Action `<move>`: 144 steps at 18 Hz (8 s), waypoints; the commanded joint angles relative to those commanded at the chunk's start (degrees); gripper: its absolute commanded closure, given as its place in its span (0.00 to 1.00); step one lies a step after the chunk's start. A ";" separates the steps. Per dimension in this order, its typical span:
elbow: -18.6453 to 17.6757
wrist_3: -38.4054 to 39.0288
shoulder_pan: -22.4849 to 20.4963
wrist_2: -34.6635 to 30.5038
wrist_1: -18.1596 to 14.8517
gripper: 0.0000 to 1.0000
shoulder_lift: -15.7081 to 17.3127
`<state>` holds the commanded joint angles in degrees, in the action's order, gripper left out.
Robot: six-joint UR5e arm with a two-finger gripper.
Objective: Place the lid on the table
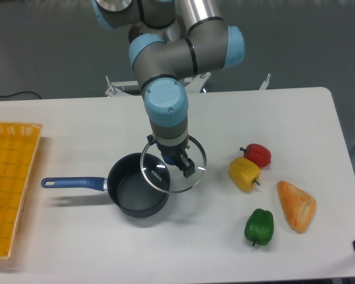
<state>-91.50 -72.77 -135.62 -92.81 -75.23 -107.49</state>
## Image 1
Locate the bread wedge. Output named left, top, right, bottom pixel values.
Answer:
left=277, top=180, right=317, bottom=233

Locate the yellow bell pepper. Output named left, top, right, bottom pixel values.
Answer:
left=229, top=157, right=261, bottom=192

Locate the dark saucepan blue handle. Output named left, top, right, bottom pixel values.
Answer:
left=41, top=153, right=169, bottom=218

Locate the red bell pepper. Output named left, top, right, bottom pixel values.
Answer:
left=240, top=143, right=272, bottom=168

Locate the glass pot lid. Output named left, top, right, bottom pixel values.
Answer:
left=140, top=135, right=207, bottom=194

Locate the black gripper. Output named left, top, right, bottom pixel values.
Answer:
left=153, top=134, right=195, bottom=178

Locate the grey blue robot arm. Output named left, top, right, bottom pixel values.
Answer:
left=92, top=1, right=246, bottom=177

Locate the yellow wicker basket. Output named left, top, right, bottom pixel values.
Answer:
left=0, top=121, right=43, bottom=259

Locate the black cable on floor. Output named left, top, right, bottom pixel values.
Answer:
left=0, top=91, right=43, bottom=100

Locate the green bell pepper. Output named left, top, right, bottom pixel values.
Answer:
left=244, top=208, right=275, bottom=246

